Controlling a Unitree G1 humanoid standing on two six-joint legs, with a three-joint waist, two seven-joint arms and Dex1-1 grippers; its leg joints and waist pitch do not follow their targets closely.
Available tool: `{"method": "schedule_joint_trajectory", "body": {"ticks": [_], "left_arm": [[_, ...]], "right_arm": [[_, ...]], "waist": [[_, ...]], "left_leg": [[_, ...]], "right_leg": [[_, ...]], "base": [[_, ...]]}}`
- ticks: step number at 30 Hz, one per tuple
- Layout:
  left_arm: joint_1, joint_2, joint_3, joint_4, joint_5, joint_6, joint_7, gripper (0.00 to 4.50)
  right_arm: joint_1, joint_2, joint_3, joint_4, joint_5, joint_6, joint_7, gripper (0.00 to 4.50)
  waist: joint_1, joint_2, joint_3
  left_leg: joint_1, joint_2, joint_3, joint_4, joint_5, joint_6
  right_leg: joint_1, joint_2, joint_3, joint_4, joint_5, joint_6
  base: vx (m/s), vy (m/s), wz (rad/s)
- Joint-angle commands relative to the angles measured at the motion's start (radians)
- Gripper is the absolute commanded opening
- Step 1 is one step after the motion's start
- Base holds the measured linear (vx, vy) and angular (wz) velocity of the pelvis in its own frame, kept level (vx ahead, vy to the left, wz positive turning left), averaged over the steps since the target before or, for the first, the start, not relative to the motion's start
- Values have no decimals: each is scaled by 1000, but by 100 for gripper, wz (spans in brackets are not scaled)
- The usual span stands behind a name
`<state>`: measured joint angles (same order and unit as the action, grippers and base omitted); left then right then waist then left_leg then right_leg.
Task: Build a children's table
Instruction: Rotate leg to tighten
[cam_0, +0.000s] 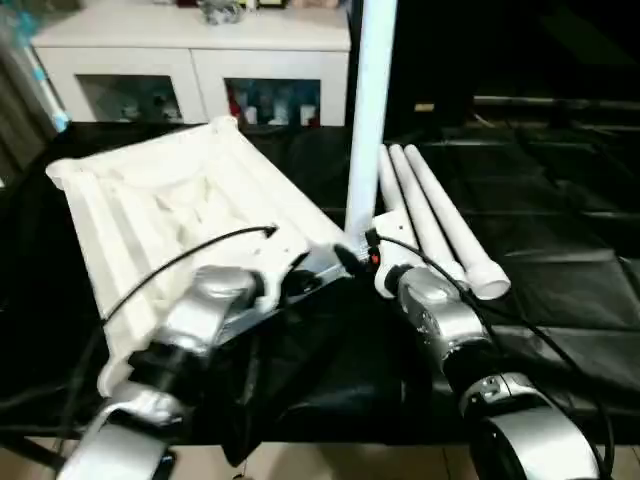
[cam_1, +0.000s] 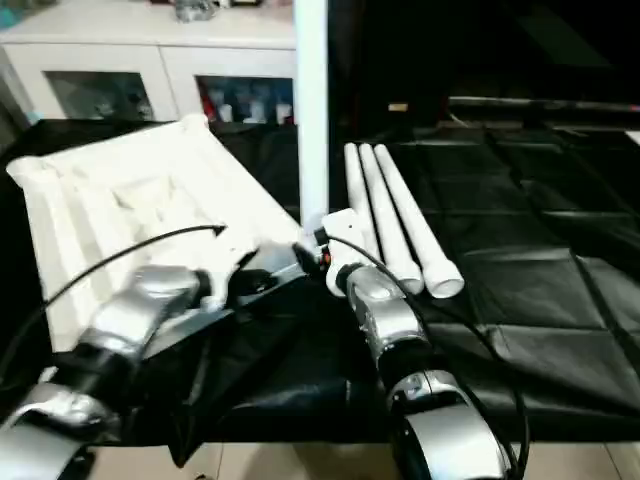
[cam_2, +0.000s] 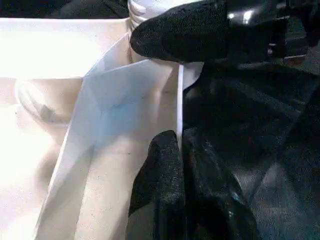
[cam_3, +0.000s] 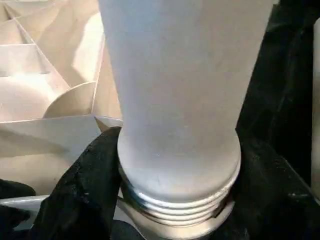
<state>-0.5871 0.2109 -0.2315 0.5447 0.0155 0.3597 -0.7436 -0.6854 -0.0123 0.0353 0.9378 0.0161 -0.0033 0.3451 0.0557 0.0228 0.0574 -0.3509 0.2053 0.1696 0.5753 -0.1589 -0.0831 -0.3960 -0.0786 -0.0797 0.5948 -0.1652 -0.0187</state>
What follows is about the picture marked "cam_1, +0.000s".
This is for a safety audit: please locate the black mat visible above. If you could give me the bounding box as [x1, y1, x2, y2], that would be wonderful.
[0, 117, 640, 466]

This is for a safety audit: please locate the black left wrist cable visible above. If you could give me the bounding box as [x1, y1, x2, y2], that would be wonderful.
[0, 223, 227, 366]

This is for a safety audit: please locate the red bottle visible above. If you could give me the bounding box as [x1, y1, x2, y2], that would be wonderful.
[199, 84, 217, 121]

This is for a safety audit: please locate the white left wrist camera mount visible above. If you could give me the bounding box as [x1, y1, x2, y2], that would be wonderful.
[202, 238, 262, 310]

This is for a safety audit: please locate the dark ornament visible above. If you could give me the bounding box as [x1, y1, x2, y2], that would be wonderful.
[173, 0, 219, 25]

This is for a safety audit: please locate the white plastic table top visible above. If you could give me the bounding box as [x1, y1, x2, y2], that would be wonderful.
[4, 113, 324, 361]

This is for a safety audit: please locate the black cabinet with gold label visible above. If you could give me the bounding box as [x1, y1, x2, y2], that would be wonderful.
[327, 0, 454, 139]

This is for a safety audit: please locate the white plastic table leg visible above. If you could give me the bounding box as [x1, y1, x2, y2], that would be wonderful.
[357, 143, 425, 296]
[343, 142, 376, 241]
[293, 0, 332, 236]
[372, 144, 466, 301]

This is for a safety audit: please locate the white sideboard cabinet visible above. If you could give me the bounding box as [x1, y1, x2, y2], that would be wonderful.
[0, 0, 300, 125]

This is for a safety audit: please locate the dark metal bar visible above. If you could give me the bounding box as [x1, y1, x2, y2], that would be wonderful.
[448, 95, 640, 115]

